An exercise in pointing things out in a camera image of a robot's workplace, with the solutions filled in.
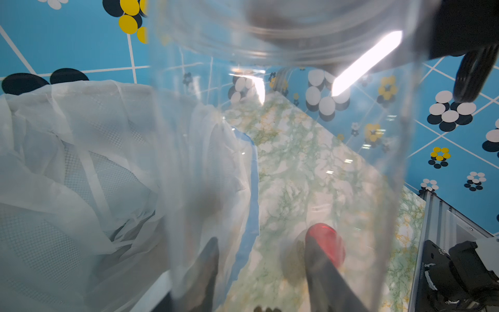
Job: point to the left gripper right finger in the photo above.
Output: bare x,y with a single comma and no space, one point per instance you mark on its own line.
327,289

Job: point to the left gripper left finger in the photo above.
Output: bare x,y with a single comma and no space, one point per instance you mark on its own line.
200,281

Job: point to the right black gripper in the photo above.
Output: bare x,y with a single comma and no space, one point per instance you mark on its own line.
457,27

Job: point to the clear plastic jar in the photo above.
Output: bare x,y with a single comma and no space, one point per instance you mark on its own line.
324,89

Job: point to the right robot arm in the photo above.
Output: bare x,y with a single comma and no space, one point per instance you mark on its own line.
455,163

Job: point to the far red-lid jar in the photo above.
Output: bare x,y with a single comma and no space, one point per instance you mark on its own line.
292,253

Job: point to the white bin liner bag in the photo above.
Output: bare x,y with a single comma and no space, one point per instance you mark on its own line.
110,192

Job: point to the right aluminium corner post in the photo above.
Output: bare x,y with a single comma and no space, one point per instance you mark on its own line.
473,252

